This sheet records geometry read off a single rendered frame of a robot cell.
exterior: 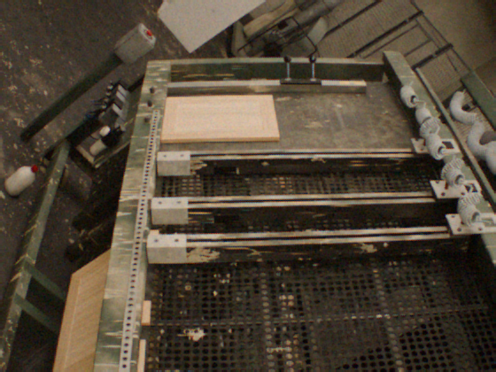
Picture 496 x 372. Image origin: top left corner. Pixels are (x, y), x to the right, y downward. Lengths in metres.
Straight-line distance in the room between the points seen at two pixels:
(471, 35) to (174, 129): 9.78
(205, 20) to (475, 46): 6.63
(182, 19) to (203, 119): 4.06
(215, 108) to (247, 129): 0.23
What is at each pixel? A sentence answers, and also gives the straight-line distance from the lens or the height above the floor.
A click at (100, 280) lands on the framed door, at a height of 0.46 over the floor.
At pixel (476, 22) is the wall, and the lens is 12.01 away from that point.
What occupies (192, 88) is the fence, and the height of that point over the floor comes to 0.99.
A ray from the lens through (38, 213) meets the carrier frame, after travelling 2.98.
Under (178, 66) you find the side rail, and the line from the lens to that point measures 3.22.
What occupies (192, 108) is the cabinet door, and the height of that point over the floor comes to 0.99.
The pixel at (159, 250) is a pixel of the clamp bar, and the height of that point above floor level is 0.95.
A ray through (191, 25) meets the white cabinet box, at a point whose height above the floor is 0.22.
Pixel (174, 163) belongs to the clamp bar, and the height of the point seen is 0.97.
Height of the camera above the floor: 1.91
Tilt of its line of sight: 19 degrees down
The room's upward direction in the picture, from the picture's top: 58 degrees clockwise
